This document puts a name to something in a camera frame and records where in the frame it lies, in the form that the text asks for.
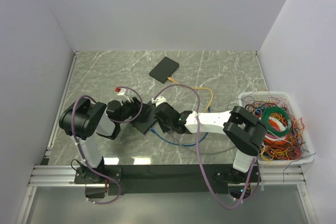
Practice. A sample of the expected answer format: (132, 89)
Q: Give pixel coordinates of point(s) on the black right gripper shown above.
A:
(164, 128)

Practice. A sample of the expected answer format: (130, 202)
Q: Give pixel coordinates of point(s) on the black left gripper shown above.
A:
(135, 105)

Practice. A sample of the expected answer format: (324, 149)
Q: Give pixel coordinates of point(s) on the white plastic basket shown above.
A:
(285, 142)

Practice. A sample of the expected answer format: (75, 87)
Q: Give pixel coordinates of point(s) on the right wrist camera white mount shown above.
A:
(158, 101)

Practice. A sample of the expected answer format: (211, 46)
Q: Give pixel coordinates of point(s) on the aluminium rail on table edge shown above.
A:
(60, 108)

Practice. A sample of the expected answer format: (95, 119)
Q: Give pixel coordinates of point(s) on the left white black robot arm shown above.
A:
(84, 120)

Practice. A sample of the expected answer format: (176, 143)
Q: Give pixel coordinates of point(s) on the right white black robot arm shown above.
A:
(246, 131)

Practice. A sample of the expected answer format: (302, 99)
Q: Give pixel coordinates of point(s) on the black network switch box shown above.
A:
(164, 69)

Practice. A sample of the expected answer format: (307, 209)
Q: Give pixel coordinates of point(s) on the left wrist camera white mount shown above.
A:
(123, 92)

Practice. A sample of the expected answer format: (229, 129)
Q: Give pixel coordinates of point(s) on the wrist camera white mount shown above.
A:
(158, 101)
(123, 92)

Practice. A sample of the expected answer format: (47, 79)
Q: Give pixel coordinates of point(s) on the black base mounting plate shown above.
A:
(141, 179)

